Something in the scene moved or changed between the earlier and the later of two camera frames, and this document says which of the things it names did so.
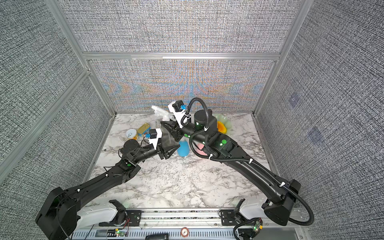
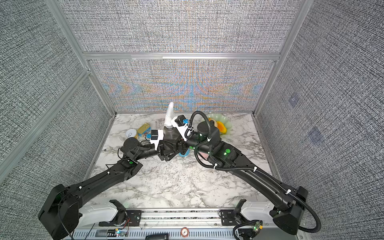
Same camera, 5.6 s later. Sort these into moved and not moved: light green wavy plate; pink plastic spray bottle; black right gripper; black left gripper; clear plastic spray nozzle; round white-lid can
Moved: clear plastic spray nozzle; black right gripper
Not moved: light green wavy plate; pink plastic spray bottle; black left gripper; round white-lid can
